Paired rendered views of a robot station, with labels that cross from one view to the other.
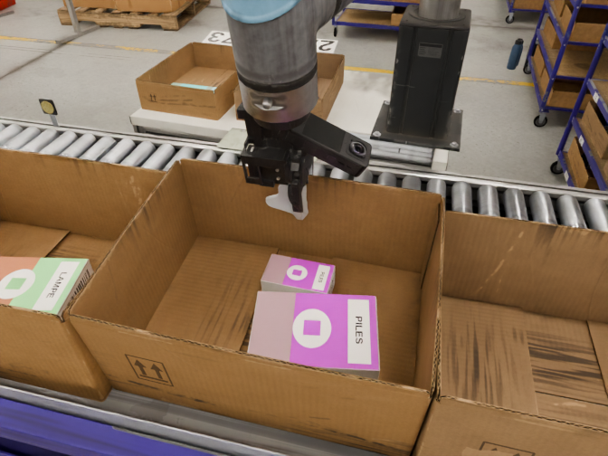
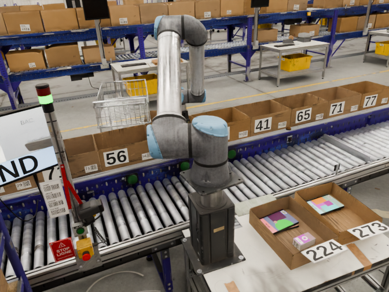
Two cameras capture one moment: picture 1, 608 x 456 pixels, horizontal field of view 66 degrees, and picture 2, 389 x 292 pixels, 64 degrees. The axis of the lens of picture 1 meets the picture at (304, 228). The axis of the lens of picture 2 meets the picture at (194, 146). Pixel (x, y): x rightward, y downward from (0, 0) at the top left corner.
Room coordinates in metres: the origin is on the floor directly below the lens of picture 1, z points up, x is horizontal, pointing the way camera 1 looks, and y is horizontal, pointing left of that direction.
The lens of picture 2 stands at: (2.28, -1.11, 1.98)
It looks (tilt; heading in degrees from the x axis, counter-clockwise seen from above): 27 degrees down; 144
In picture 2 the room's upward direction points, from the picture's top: 3 degrees counter-clockwise
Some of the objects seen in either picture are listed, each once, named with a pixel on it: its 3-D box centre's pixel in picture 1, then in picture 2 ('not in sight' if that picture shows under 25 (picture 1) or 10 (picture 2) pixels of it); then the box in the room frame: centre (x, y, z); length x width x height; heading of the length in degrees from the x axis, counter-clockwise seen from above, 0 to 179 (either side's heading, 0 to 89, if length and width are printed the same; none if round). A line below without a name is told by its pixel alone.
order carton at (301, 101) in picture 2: not in sight; (298, 109); (0.69, 1.18, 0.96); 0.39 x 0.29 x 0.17; 77
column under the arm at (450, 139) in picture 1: (426, 73); (211, 225); (1.33, -0.36, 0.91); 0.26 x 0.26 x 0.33; 74
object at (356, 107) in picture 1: (303, 101); (286, 241); (1.54, 0.00, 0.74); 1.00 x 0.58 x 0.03; 74
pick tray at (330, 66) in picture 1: (293, 85); (290, 229); (1.52, 0.04, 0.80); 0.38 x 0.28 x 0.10; 166
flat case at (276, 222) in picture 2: not in sight; (277, 221); (1.42, 0.05, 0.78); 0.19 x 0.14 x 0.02; 81
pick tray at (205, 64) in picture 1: (204, 78); (334, 211); (1.59, 0.35, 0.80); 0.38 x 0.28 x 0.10; 162
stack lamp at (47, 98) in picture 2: not in sight; (44, 94); (0.94, -0.88, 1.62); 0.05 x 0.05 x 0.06
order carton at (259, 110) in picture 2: not in sight; (260, 117); (0.60, 0.80, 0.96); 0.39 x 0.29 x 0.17; 77
